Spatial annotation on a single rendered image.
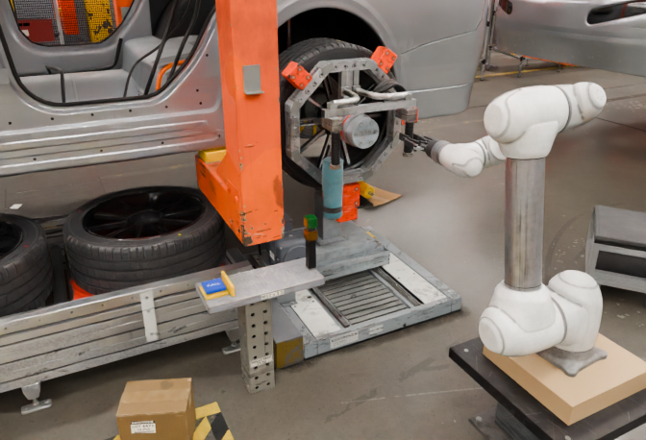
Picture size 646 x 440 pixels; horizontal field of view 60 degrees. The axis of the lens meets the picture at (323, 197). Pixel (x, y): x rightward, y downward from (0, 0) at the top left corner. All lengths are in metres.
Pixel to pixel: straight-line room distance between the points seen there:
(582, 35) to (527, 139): 3.05
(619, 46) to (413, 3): 2.01
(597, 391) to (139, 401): 1.40
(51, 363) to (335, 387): 1.03
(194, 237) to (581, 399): 1.45
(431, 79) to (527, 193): 1.47
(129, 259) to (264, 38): 0.97
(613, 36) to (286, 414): 3.37
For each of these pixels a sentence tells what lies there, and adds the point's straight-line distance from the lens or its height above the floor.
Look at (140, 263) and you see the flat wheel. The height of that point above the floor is 0.44.
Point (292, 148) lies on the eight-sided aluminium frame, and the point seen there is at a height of 0.78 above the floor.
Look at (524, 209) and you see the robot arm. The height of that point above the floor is 0.89.
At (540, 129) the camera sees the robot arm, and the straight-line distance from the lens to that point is 1.53.
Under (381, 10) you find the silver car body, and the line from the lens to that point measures 2.72.
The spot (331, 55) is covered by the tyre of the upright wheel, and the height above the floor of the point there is 1.14.
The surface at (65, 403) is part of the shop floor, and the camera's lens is 2.39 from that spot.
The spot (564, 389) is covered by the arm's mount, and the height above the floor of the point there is 0.37.
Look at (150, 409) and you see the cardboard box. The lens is 1.99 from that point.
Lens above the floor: 1.50
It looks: 23 degrees down
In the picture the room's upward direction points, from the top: straight up
